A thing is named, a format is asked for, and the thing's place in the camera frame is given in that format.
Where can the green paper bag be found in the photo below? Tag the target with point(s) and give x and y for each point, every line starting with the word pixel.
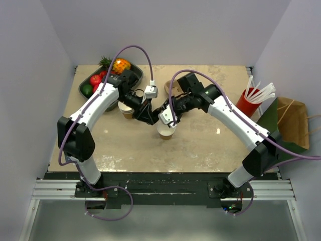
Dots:
pixel 289 117

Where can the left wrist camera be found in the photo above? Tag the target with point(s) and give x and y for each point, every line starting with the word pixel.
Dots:
pixel 151 90

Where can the aluminium rail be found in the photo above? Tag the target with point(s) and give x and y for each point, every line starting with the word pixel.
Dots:
pixel 276 190

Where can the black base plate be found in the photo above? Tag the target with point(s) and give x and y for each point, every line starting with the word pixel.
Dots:
pixel 116 189

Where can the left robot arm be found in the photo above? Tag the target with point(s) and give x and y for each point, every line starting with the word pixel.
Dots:
pixel 75 139

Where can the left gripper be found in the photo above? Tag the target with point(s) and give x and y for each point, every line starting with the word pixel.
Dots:
pixel 143 111

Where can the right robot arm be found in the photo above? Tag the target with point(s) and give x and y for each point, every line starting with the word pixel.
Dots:
pixel 263 145

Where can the green lime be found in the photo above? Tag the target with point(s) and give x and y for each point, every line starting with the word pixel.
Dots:
pixel 87 90

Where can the grey fruit tray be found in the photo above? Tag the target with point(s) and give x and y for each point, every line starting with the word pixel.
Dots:
pixel 133 77

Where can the single brown paper cup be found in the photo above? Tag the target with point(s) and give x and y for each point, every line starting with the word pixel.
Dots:
pixel 165 132

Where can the stack of paper cups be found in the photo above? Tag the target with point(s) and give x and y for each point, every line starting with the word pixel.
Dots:
pixel 125 110

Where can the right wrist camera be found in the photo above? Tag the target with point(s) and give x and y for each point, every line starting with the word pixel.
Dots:
pixel 167 118

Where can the toy pineapple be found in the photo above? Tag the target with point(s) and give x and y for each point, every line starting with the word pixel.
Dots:
pixel 118 66

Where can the red apple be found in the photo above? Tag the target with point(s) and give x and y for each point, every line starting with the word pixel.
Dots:
pixel 95 80
pixel 95 88

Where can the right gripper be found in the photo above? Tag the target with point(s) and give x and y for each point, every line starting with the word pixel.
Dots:
pixel 162 107

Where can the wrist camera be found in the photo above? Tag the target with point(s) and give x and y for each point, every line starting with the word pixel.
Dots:
pixel 151 90
pixel 167 118

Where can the red straw cup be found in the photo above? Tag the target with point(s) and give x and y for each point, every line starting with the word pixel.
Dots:
pixel 245 106

